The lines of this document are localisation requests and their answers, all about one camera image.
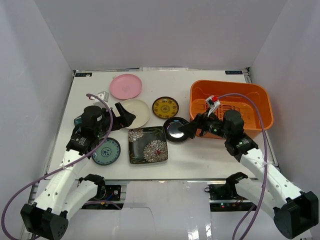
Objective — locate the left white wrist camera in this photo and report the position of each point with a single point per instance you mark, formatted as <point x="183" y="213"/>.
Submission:
<point x="104" y="95"/>

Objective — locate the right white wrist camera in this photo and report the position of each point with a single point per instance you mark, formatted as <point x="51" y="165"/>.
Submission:
<point x="213" y="103"/>

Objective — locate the blue green patterned plate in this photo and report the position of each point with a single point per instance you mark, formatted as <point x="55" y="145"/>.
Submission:
<point x="107" y="153"/>

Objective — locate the left corner label sticker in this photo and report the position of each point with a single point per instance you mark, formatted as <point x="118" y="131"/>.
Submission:
<point x="82" y="74"/>

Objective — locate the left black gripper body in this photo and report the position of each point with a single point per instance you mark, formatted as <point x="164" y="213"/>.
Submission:
<point x="116" y="118"/>

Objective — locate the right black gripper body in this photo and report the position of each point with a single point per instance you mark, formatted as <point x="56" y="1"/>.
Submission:
<point x="209" y="125"/>

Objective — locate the corner label sticker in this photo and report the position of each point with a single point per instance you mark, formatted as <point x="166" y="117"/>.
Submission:
<point x="233" y="72"/>
<point x="82" y="74"/>

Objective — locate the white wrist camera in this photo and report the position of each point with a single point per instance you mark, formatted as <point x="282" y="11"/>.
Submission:
<point x="213" y="103"/>
<point x="104" y="95"/>

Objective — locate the pink round plate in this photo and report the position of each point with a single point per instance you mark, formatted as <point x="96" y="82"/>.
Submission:
<point x="125" y="86"/>

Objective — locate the black floral square plate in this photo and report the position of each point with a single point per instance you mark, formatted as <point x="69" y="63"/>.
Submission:
<point x="147" y="145"/>

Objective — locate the right corner label sticker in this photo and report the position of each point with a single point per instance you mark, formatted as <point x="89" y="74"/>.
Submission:
<point x="233" y="72"/>

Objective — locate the yellow patterned small plate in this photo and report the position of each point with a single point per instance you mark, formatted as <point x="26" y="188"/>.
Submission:
<point x="165" y="107"/>

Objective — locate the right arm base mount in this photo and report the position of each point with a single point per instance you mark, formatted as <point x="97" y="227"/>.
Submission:
<point x="223" y="200"/>

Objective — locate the teal square plate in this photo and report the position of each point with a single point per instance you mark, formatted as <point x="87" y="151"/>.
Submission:
<point x="77" y="122"/>

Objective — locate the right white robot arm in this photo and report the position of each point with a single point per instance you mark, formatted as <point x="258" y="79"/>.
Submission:
<point x="292" y="210"/>

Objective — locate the orange plastic bin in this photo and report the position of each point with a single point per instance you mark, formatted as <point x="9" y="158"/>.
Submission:
<point x="202" y="89"/>

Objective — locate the black glossy round plate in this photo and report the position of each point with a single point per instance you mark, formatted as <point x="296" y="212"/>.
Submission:
<point x="171" y="129"/>

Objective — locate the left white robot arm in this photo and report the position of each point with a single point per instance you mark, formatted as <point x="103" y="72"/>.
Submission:
<point x="49" y="215"/>

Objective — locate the cream round plate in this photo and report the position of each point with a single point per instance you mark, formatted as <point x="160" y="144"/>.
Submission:
<point x="138" y="108"/>

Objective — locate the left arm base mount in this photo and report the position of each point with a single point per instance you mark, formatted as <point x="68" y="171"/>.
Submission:
<point x="107" y="198"/>

